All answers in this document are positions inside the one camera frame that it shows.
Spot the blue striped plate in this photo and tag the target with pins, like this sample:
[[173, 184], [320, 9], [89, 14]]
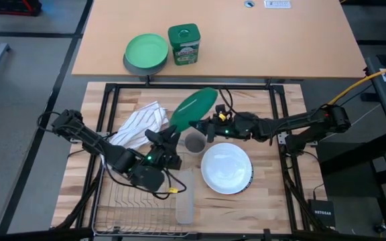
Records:
[[252, 175]]

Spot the clear plastic cutlery holder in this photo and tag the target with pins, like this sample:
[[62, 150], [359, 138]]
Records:
[[184, 207]]

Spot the light wood desk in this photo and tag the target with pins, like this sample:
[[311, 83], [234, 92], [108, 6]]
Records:
[[263, 40]]

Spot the white label plate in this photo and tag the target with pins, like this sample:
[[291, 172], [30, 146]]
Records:
[[276, 4]]

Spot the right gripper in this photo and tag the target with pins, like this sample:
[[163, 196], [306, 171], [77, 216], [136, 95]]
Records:
[[240, 127]]

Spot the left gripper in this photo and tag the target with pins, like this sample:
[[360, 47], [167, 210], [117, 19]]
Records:
[[163, 155]]

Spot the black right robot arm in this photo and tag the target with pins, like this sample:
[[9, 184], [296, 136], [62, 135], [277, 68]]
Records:
[[297, 122]]

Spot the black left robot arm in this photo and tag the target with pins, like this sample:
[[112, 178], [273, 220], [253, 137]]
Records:
[[89, 139]]

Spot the grey desk grommet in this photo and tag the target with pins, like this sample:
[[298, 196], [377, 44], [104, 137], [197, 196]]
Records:
[[249, 4]]

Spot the black and red crate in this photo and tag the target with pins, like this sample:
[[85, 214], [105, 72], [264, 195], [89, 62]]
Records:
[[12, 7]]

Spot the grey patterned mug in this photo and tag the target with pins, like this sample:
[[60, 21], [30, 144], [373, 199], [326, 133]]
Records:
[[195, 144]]

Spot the black network switch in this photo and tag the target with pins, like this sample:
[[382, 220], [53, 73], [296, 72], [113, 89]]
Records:
[[322, 214]]

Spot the black metal table frame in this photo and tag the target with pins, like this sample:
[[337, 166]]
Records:
[[129, 86]]

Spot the dark green plate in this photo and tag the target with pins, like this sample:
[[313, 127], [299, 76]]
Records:
[[193, 107]]

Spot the white striped dish towel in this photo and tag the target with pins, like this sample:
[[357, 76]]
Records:
[[139, 124]]

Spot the green detergent tub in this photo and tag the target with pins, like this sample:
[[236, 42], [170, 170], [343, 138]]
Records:
[[184, 43]]

